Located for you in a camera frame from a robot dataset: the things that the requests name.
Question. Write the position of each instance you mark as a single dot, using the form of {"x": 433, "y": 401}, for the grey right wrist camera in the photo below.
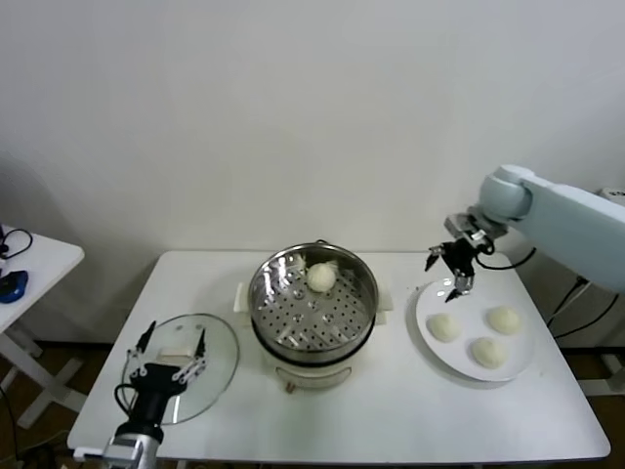
{"x": 459, "y": 225}

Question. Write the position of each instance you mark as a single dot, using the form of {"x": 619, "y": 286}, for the white electric cooking pot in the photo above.
{"x": 312, "y": 376}

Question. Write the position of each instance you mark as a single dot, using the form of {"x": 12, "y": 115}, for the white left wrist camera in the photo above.
{"x": 90, "y": 453}

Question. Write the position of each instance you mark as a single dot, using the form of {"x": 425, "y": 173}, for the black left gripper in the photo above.
{"x": 156, "y": 381}

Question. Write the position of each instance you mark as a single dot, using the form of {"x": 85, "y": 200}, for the white round plate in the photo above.
{"x": 439, "y": 361}

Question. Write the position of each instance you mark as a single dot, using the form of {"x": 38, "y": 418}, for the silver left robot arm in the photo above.
{"x": 139, "y": 447}

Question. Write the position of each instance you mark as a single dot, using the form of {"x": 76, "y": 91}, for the blue handheld device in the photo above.
{"x": 12, "y": 287}

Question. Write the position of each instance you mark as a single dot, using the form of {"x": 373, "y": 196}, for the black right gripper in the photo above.
{"x": 461, "y": 256}

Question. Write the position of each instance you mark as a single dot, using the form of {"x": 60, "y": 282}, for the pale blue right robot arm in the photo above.
{"x": 561, "y": 210}

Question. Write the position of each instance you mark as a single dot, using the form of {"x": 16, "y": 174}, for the stainless steel steamer basket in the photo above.
{"x": 312, "y": 317}

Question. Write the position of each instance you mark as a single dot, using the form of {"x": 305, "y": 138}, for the round glass pot lid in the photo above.
{"x": 215, "y": 352}

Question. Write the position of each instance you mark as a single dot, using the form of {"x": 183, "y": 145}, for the white steamed baozi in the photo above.
{"x": 320, "y": 278}
{"x": 488, "y": 353}
{"x": 443, "y": 327}
{"x": 504, "y": 320}

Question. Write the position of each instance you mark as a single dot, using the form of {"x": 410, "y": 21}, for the white folding side table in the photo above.
{"x": 44, "y": 264}

